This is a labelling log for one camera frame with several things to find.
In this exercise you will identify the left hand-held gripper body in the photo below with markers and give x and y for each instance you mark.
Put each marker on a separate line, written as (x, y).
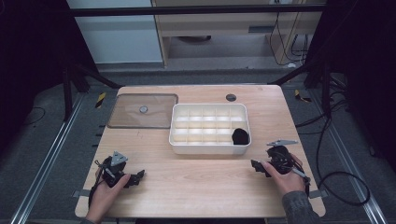
(113, 169)

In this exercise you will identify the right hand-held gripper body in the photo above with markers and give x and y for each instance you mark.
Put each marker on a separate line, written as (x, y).
(280, 158)

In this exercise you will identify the black sock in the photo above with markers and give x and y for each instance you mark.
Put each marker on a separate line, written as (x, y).
(240, 137)

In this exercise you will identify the white divided storage box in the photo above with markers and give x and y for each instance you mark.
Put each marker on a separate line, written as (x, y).
(205, 129)

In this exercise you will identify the person's right hand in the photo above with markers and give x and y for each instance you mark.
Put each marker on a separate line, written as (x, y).
(288, 182)

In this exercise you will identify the person's left hand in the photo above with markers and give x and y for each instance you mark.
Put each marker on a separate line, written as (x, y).
(104, 196)

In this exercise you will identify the tinted transparent box lid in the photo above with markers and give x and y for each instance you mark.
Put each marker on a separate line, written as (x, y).
(143, 112)

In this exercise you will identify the yellow black striped tape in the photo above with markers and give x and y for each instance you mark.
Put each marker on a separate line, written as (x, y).
(100, 100)
(300, 96)

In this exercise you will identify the black metal stand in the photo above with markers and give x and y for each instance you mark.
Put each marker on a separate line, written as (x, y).
(67, 93)
(326, 90)

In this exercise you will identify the white cabinet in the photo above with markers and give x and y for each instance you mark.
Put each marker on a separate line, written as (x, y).
(118, 40)

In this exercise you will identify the light wooden desk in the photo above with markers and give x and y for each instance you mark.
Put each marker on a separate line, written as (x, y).
(218, 23)

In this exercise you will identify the grey metal table bracket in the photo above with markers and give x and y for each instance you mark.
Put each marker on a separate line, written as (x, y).
(320, 193)
(81, 193)

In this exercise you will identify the aluminium floor rail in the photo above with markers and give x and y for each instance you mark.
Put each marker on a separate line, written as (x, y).
(355, 174)
(46, 158)

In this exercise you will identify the black horizontal frame bar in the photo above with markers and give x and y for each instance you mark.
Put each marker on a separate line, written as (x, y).
(186, 10)

